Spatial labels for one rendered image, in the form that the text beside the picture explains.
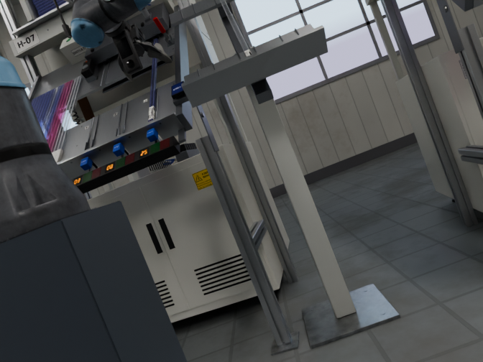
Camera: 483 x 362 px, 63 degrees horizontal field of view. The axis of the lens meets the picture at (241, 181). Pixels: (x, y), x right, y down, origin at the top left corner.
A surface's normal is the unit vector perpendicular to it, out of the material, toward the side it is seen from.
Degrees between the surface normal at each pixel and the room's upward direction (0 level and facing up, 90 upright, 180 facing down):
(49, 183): 72
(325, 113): 90
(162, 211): 90
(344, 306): 90
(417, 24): 90
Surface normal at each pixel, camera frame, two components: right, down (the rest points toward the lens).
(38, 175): 0.63, -0.55
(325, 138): -0.04, 0.06
